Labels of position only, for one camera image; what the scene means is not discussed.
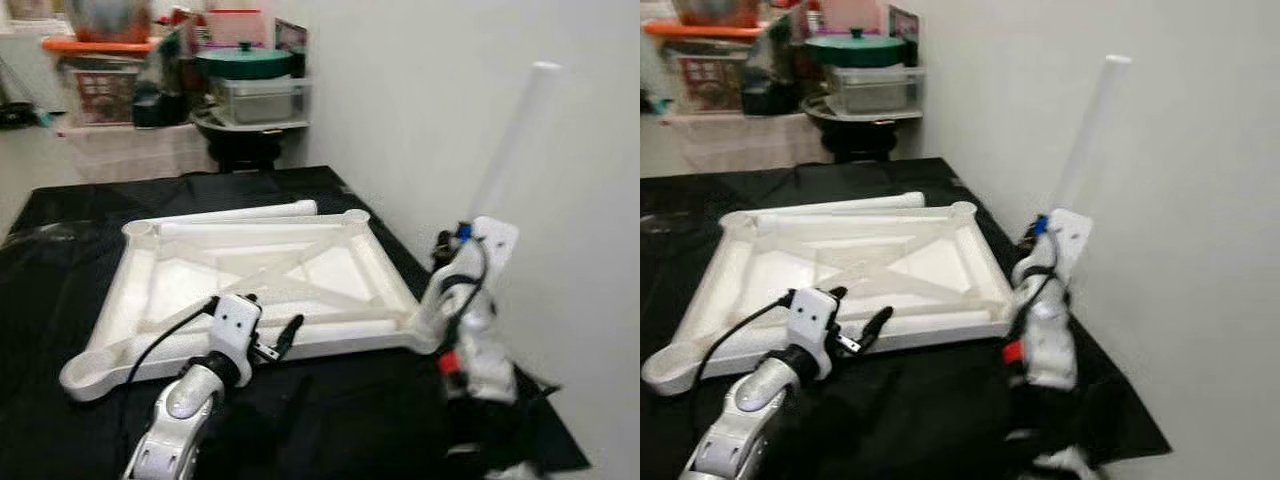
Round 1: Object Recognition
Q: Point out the white plastic children table top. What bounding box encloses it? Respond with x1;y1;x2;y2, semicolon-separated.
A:
642;200;1031;396
58;208;441;403

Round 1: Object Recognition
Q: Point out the black plastic table cover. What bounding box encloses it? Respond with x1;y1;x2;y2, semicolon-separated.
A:
640;158;1171;480
0;165;591;480

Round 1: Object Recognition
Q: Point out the black wooden stool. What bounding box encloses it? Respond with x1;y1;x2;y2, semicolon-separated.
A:
820;128;896;164
205;140;281;173

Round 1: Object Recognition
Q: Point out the black round wok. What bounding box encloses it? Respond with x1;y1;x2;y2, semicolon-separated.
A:
190;110;311;151
800;98;923;141

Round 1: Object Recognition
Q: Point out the translucent storage box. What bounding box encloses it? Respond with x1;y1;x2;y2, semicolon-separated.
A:
55;122;216;183
660;110;831;171

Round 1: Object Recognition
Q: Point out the clear plastic film strip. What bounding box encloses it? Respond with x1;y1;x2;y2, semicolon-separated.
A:
640;210;691;236

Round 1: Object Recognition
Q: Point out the clear plastic container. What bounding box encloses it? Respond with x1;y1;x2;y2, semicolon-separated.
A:
210;75;311;126
822;63;926;116

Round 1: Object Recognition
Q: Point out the black plastic bag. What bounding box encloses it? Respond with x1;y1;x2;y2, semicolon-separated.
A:
745;15;801;116
135;30;191;128

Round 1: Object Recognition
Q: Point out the green pot with lid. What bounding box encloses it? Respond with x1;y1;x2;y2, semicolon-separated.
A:
195;42;293;79
805;30;906;68

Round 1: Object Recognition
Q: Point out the dark printed flat box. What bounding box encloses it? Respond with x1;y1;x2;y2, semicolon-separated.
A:
275;18;309;76
888;5;921;66

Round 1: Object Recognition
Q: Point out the brown printed carton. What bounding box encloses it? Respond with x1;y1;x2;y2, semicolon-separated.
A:
670;45;746;113
62;60;136;126

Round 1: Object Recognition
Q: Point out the orange plastic tray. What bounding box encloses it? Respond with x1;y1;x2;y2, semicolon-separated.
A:
42;37;161;54
643;22;766;39

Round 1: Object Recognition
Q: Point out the large silver metal pot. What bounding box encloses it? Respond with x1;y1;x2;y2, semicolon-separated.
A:
675;0;761;28
68;0;151;43

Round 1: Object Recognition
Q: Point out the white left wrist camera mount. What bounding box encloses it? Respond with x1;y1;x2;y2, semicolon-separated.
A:
208;293;263;376
785;288;841;376

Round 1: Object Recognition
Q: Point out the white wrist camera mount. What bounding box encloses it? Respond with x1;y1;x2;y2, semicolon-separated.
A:
208;293;263;376
455;215;521;291
785;288;841;376
1040;208;1093;281

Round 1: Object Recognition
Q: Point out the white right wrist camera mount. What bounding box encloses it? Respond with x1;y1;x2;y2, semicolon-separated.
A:
455;215;521;291
1040;208;1093;281

